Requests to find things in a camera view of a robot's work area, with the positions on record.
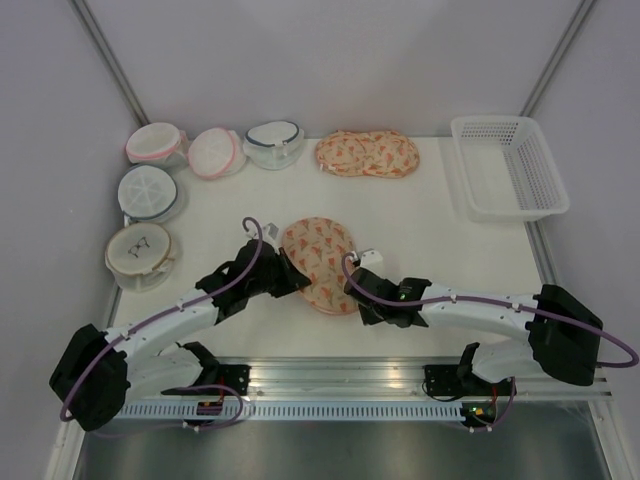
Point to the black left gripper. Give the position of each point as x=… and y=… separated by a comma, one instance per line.
x=293, y=280

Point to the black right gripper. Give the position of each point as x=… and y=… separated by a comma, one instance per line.
x=368, y=317

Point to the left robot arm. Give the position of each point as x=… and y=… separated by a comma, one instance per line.
x=100, y=371

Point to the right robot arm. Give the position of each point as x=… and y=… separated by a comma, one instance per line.
x=549, y=332

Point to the navy trimmed white mesh bag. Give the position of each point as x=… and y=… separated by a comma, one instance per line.
x=275, y=145

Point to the beige round bag with glasses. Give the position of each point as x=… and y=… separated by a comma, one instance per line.
x=141, y=256

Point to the pink trimmed white mesh bag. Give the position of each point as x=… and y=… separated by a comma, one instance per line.
x=216, y=153

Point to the blue trimmed round laundry bag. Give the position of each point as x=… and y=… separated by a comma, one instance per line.
x=148, y=193

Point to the pink trimmed round laundry bag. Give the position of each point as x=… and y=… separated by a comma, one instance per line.
x=158, y=144

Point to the white plastic basket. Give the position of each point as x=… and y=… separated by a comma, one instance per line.
x=506, y=170

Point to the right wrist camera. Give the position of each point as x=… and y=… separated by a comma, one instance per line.
x=370, y=259

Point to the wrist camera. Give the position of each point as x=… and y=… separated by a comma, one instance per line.
x=370, y=259
x=270, y=231

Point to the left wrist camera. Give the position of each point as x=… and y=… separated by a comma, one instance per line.
x=270, y=231

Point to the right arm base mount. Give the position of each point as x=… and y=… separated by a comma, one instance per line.
x=442, y=382

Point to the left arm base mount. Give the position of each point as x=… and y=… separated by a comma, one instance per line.
x=235, y=376

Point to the white slotted cable duct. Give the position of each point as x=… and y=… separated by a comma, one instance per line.
x=169, y=410

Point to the aluminium frame post right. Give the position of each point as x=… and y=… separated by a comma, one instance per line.
x=559, y=54

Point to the aluminium frame post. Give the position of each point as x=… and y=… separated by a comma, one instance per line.
x=95, y=33
x=559, y=54

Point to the aluminium frame post left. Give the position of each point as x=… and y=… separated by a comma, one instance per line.
x=95, y=33

